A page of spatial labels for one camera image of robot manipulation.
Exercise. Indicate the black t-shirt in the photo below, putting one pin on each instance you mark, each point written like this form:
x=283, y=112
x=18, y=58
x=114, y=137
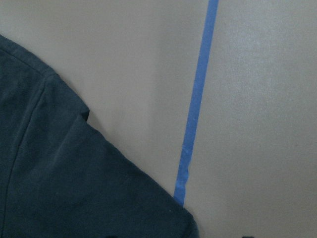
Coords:
x=59, y=177

